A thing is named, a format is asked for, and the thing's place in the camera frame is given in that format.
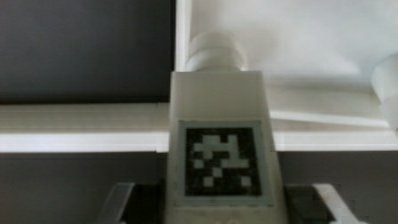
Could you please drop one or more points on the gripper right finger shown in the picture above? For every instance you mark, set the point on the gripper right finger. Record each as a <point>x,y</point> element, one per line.
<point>336,205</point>

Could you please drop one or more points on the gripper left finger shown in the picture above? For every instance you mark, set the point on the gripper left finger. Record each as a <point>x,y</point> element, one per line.
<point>115,202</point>

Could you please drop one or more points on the white table leg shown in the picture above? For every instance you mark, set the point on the white table leg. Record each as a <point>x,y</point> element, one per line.
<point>224,186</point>

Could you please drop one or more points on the white square table top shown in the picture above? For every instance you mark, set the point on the white square table top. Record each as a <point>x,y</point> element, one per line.
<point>90,50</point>

